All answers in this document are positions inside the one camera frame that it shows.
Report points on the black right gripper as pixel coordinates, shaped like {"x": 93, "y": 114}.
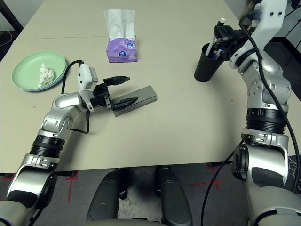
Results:
{"x": 232, "y": 38}

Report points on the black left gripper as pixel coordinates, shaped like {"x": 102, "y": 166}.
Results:
{"x": 100, "y": 96}

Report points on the white pen black cap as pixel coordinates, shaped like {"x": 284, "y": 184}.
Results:
{"x": 210, "y": 47}

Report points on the grey glasses case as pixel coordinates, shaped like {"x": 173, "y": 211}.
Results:
{"x": 145, "y": 94}

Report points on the light green plate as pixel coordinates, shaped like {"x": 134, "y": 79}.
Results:
{"x": 26, "y": 68}

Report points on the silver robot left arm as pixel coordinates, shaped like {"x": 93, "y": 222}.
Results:
{"x": 56, "y": 117}

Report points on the black plastic cup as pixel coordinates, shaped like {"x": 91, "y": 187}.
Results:
{"x": 205, "y": 69}

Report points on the purple tissue pack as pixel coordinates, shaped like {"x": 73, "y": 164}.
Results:
{"x": 121, "y": 51}

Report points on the wooden stool green seat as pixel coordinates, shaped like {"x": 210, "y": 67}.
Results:
{"x": 251, "y": 4}

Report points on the white upright tissue sheet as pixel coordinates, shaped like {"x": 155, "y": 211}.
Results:
{"x": 120, "y": 23}

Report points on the black tripod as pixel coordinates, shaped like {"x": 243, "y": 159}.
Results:
{"x": 294, "y": 27}

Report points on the dark jacket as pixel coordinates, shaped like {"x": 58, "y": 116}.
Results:
{"x": 294, "y": 5}

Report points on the black table foot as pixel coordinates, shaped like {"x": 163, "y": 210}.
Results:
{"x": 65, "y": 173}
{"x": 221, "y": 164}

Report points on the grey robot left leg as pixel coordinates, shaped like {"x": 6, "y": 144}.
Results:
{"x": 107, "y": 195}

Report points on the grey robot leg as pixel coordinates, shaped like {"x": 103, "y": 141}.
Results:
{"x": 107, "y": 195}
{"x": 172, "y": 197}

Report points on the red floor tape cross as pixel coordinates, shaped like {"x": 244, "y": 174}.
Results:
{"x": 216, "y": 182}
{"x": 70, "y": 188}

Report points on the grey robot right leg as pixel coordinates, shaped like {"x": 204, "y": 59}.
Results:
{"x": 172, "y": 197}

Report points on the dark mat white lines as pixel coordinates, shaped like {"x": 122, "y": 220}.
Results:
{"x": 295, "y": 167}

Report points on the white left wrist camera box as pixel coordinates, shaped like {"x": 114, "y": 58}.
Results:
{"x": 85, "y": 76}

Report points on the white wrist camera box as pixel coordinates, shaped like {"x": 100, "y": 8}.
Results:
{"x": 85, "y": 76}
{"x": 270, "y": 21}

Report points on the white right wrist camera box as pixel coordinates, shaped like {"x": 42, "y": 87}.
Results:
{"x": 270, "y": 21}

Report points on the beige side table black frame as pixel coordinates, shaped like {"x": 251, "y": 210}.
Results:
{"x": 11, "y": 14}

